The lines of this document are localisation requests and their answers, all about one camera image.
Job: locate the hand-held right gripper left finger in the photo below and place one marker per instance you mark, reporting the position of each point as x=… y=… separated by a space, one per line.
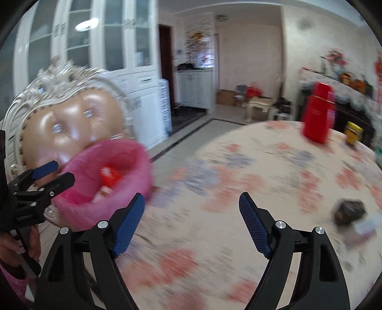
x=128 y=223

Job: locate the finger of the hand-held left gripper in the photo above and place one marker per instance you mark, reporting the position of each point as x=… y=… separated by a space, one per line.
x=59 y=181
x=44 y=170

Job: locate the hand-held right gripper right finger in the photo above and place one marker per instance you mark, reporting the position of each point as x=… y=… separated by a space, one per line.
x=253 y=226

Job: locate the pink lined trash bin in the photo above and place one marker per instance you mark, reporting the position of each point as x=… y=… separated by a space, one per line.
x=131 y=167

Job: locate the person's left hand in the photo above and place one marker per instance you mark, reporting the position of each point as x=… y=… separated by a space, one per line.
x=9 y=253

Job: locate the pale crumpled wrapper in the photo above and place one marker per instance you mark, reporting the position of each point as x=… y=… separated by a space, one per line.
x=103 y=192

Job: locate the orange red snack packet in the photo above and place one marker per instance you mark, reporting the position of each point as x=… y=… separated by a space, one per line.
x=109 y=176

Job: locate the ornate beige tufted chair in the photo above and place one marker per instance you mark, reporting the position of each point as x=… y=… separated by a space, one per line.
x=74 y=119

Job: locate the floral tablecloth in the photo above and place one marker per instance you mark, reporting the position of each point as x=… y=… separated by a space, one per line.
x=209 y=268

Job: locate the dark crumpled wrapper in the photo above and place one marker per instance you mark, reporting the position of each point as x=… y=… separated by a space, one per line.
x=349 y=211

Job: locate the pale small packet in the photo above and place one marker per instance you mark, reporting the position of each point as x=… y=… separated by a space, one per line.
x=365 y=229

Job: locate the dark door mat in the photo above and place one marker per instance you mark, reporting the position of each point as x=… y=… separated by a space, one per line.
x=188 y=119

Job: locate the cream dining chair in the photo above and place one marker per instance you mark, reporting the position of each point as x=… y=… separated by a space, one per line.
x=259 y=102

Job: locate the white tall floor appliance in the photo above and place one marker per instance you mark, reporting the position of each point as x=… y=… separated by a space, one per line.
x=166 y=104

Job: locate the dark clothes pile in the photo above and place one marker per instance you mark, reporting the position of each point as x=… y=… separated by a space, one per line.
x=282 y=104

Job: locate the red thermos jug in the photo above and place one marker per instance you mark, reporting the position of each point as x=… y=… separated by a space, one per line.
x=317 y=116

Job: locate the large cardboard box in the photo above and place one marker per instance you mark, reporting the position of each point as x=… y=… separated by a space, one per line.
x=225 y=97

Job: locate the grey shopping bag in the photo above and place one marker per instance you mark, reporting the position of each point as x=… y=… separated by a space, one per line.
x=241 y=91

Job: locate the red gift bag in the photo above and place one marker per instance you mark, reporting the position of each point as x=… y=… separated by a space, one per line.
x=253 y=90

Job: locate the yellow lidded jar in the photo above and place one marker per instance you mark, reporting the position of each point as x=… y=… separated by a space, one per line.
x=353 y=132

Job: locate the white glass door cabinet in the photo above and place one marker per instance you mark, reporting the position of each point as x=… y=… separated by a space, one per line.
x=113 y=44

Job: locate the dark upright piano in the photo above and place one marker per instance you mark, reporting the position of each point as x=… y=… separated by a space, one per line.
x=352 y=114

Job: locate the white low cabinet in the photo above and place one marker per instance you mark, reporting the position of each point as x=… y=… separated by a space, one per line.
x=194 y=89

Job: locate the dark wooden door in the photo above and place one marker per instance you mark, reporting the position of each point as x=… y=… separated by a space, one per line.
x=165 y=65

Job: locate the floral lace piano cover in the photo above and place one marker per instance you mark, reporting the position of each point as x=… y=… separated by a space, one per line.
x=307 y=76

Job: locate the dark items on cabinet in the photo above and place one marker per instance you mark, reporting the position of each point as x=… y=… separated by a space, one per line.
x=185 y=66

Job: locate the orange gift basket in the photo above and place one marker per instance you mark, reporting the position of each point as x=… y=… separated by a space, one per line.
x=345 y=79

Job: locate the brown handbag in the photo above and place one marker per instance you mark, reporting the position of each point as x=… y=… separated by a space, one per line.
x=358 y=83

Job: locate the dark handbag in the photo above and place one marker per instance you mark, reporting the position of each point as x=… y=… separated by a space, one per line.
x=368 y=88

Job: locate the pink flower bouquet vase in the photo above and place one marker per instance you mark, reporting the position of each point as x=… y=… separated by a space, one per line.
x=335 y=56

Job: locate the white lattice room screen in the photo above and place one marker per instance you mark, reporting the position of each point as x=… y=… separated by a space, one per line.
x=197 y=44

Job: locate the red knot hanging ornament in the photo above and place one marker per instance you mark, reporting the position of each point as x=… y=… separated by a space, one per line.
x=379 y=68

